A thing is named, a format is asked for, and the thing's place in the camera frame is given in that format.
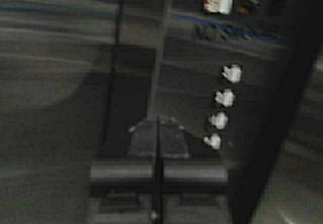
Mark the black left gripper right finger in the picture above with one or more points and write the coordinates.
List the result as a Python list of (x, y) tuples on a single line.
[(195, 178)]

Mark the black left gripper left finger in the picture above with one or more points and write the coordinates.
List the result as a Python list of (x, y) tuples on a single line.
[(124, 189)]

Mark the elevator floor button panel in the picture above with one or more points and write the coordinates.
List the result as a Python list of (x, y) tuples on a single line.
[(246, 77)]

